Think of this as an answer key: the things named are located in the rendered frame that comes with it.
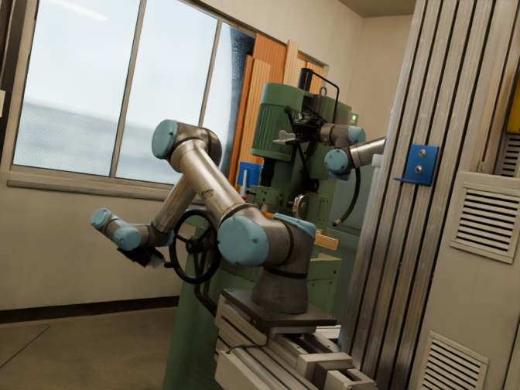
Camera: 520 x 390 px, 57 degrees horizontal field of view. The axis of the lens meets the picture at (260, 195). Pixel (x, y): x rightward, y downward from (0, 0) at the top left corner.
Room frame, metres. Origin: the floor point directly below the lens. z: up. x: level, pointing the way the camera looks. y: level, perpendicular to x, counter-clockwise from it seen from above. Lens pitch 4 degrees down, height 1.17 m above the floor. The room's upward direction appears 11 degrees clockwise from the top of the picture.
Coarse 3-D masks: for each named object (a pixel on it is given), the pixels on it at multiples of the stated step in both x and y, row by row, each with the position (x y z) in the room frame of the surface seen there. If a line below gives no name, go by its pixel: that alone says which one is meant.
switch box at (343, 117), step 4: (340, 112) 2.18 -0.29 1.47; (344, 112) 2.16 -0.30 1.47; (348, 112) 2.16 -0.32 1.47; (352, 112) 2.18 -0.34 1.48; (336, 116) 2.19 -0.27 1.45; (340, 116) 2.17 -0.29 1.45; (344, 116) 2.16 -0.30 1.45; (348, 116) 2.16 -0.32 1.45; (352, 116) 2.18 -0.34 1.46; (356, 116) 2.21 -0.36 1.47; (336, 120) 2.19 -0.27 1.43; (340, 120) 2.17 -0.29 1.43; (344, 120) 2.16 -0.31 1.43; (348, 120) 2.16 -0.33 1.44; (352, 120) 2.19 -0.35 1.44; (356, 120) 2.21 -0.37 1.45; (340, 124) 2.17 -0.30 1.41; (344, 124) 2.16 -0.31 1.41; (348, 124) 2.17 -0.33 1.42; (356, 124) 2.22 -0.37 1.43
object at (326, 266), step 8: (192, 256) 2.05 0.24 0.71; (208, 256) 1.99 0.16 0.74; (320, 256) 2.19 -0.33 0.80; (328, 256) 2.23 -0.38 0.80; (224, 264) 1.92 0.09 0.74; (312, 264) 2.03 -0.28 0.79; (320, 264) 2.09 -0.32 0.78; (328, 264) 2.14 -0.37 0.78; (336, 264) 2.19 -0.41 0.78; (232, 272) 1.89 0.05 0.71; (240, 272) 1.86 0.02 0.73; (248, 272) 1.84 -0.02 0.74; (256, 272) 1.81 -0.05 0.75; (312, 272) 2.04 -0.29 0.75; (320, 272) 2.10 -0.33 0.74; (328, 272) 2.15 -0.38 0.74; (336, 272) 2.20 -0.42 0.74; (256, 280) 1.81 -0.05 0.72
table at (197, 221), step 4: (192, 216) 2.08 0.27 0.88; (196, 216) 2.06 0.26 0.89; (188, 220) 2.09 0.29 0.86; (192, 220) 2.08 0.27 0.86; (196, 220) 2.06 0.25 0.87; (200, 220) 2.04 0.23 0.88; (192, 224) 2.07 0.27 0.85; (196, 224) 2.06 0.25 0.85; (200, 224) 2.04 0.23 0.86; (200, 228) 1.90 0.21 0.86; (204, 228) 1.89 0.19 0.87; (200, 232) 1.90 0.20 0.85; (212, 232) 1.86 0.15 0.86; (316, 248) 1.87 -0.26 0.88; (312, 252) 1.85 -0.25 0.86; (316, 252) 1.88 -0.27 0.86; (312, 256) 1.85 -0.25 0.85; (316, 256) 1.88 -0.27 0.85
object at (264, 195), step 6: (252, 186) 2.03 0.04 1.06; (258, 186) 2.01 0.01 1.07; (264, 186) 2.10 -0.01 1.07; (252, 192) 2.03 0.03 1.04; (258, 192) 2.01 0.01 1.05; (264, 192) 2.00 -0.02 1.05; (270, 192) 2.04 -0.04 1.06; (276, 192) 2.07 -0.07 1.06; (252, 198) 2.02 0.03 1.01; (258, 198) 2.00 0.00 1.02; (264, 198) 2.01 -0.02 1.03; (270, 198) 2.04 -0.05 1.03; (258, 204) 2.05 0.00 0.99; (270, 204) 2.05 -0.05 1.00; (276, 204) 2.08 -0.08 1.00
